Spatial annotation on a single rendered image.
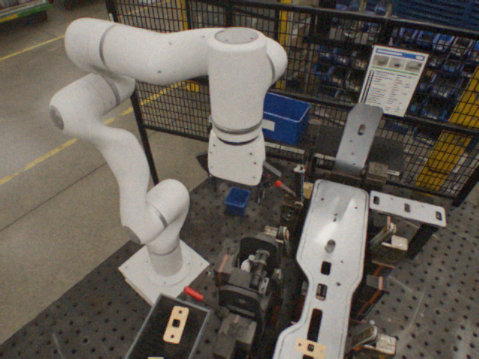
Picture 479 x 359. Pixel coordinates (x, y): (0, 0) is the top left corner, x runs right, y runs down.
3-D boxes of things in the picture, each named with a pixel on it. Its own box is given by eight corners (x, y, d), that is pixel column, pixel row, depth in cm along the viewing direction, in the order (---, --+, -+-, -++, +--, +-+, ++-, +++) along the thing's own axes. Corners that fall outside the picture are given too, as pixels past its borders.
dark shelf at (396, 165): (403, 177, 130) (405, 172, 128) (207, 133, 151) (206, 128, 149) (401, 146, 144) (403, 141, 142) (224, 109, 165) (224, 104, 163)
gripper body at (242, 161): (200, 132, 52) (205, 179, 60) (259, 145, 49) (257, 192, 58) (217, 108, 57) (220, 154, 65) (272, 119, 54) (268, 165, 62)
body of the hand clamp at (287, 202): (288, 259, 137) (300, 209, 112) (273, 254, 139) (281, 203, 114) (292, 247, 141) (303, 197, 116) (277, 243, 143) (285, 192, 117)
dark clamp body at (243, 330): (251, 385, 103) (257, 355, 76) (215, 371, 106) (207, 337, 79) (261, 354, 110) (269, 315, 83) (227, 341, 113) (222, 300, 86)
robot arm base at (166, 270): (135, 262, 124) (125, 238, 110) (172, 235, 134) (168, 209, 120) (163, 296, 116) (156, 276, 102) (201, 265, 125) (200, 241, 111)
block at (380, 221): (375, 272, 132) (400, 235, 112) (349, 265, 135) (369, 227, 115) (376, 253, 138) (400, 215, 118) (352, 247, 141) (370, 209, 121)
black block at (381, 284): (366, 329, 116) (394, 298, 95) (338, 321, 118) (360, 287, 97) (367, 310, 121) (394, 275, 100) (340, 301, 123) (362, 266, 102)
